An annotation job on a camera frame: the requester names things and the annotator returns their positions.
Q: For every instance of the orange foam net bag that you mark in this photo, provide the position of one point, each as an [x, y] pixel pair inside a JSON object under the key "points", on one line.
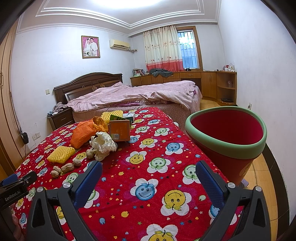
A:
{"points": [[82, 133]]}

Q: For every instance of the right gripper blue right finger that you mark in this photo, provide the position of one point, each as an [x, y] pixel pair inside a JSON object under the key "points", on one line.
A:
{"points": [[213, 184]]}

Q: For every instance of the clothes on nightstand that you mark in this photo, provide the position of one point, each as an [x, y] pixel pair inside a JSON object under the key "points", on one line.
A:
{"points": [[59, 107]]}

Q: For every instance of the dark wooden headboard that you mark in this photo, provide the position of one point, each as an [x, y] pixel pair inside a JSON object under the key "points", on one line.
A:
{"points": [[90, 81]]}

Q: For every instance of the orange cardboard box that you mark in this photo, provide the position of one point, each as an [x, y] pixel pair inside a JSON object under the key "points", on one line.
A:
{"points": [[119, 130]]}

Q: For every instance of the pink bed cover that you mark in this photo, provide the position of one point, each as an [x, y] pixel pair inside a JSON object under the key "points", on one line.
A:
{"points": [[185, 93]]}

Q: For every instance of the brown mattress bed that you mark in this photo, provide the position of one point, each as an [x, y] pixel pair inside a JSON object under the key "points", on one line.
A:
{"points": [[174, 110]]}

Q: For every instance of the orange wrapper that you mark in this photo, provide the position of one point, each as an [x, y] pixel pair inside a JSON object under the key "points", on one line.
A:
{"points": [[99, 124]]}

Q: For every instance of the red smiley flower quilt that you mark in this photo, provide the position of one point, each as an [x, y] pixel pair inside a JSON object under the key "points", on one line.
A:
{"points": [[148, 189]]}

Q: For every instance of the window with bars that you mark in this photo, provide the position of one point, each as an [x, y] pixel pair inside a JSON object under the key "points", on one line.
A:
{"points": [[188, 49]]}

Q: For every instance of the green mosquito coil box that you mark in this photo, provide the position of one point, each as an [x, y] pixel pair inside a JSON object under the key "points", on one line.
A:
{"points": [[118, 118]]}

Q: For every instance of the peanut shell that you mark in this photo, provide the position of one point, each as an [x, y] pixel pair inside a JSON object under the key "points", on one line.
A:
{"points": [[54, 174], [90, 153], [67, 168], [77, 162]]}

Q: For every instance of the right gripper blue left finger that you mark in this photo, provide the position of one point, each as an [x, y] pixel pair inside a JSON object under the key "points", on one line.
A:
{"points": [[85, 183]]}

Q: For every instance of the white blue medicine box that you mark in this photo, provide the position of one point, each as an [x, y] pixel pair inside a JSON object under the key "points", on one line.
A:
{"points": [[129, 115]]}

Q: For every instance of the framed wedding photo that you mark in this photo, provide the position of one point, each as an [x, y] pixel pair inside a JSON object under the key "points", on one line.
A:
{"points": [[90, 47]]}

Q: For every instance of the white paper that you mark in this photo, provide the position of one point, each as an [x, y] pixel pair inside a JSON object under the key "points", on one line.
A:
{"points": [[101, 145]]}

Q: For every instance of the dark wooden nightstand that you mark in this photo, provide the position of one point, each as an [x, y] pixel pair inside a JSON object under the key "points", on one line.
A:
{"points": [[61, 119]]}

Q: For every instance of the black wall charger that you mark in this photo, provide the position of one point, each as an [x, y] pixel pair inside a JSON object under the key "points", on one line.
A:
{"points": [[25, 138]]}

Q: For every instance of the dark clothes on cabinet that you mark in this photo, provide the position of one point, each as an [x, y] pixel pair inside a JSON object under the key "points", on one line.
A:
{"points": [[159, 71]]}

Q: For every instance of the floral cream red curtain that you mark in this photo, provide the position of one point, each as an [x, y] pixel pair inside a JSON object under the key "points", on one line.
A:
{"points": [[162, 49]]}

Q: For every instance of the yellow foam net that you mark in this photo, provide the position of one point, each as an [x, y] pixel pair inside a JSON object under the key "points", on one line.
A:
{"points": [[61, 154], [107, 115]]}

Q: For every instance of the wooden cabinet desk unit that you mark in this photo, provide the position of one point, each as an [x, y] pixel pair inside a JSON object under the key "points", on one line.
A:
{"points": [[220, 86]]}

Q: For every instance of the wall air conditioner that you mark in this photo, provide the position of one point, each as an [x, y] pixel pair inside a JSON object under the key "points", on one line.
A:
{"points": [[120, 45]]}

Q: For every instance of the red bin with green rim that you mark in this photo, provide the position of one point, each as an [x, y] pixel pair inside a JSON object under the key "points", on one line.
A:
{"points": [[230, 136]]}

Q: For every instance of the wooden wardrobe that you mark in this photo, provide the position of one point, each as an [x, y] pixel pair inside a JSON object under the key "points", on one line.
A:
{"points": [[12, 146]]}

